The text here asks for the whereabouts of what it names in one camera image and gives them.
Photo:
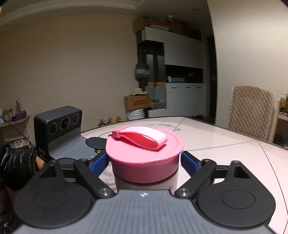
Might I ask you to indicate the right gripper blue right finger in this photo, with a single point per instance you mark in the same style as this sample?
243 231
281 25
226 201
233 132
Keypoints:
190 163

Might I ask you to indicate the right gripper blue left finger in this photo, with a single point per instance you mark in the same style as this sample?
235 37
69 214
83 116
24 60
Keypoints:
99 163

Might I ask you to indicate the pink bottle cap with strap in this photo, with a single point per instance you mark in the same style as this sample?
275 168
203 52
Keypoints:
142 154

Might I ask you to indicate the left hand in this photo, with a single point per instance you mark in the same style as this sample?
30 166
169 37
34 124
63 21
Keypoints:
40 163

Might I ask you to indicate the small side shelf with trinkets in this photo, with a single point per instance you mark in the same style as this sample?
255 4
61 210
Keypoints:
15 126

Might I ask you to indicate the stack of white plates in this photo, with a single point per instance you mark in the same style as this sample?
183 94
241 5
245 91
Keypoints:
136 114

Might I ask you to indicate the cardboard box with red label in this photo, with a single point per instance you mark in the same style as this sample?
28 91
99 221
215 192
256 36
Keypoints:
135 102

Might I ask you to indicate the beige quilted chair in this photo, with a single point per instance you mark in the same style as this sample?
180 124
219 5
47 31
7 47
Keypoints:
251 111

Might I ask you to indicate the white and black cabinet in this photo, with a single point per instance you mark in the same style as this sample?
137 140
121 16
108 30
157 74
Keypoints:
176 66

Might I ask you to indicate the straw hat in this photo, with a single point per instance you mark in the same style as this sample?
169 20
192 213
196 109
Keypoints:
138 91

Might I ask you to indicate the wooden side shelf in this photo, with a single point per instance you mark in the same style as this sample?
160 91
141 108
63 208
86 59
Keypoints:
280 137

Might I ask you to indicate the hanging grey bag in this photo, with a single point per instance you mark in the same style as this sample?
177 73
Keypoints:
142 71

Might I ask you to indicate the cardboard box on cabinet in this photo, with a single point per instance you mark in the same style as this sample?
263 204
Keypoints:
143 22

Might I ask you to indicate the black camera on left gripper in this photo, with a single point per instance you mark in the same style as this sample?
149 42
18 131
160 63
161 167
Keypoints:
54 129

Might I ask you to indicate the white security camera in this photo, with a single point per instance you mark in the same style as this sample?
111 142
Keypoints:
170 17

